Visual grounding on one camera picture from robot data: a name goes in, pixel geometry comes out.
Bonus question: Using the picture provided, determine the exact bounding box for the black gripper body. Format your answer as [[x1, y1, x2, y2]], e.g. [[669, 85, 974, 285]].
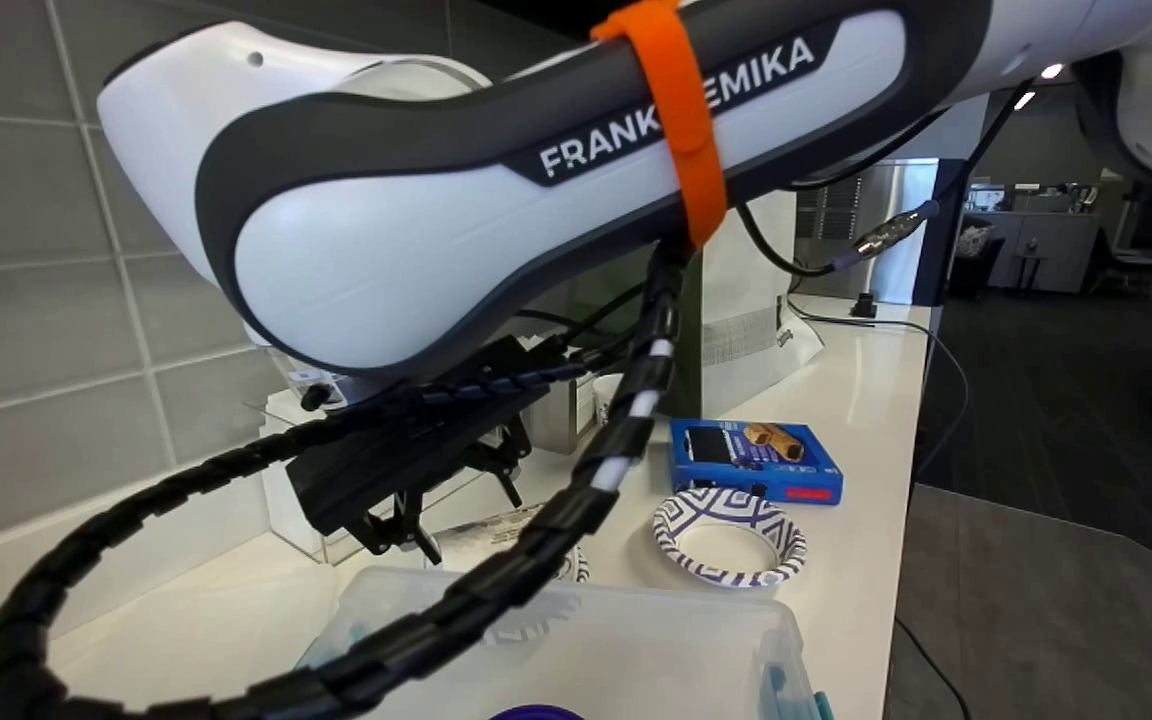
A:
[[288, 340, 535, 535]]

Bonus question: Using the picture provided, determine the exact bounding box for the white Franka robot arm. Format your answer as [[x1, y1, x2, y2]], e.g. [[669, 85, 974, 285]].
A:
[[98, 0, 1152, 407]]

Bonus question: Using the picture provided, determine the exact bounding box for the blue patterned paper plate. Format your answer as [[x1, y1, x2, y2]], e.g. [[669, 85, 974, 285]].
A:
[[649, 490, 810, 593]]

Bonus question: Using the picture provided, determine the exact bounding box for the clear plastic storage container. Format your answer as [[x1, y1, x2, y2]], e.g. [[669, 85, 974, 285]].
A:
[[298, 563, 835, 720]]

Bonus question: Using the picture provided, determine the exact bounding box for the blue snack box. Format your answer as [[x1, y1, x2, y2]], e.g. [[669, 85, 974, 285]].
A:
[[669, 416, 844, 504]]

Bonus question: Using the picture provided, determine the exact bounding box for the black corrugated cable conduit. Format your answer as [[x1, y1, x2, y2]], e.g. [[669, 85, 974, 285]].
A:
[[0, 236, 689, 720]]

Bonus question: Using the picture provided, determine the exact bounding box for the orange velcro strap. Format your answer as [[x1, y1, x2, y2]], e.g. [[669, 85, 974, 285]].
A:
[[589, 0, 732, 253]]

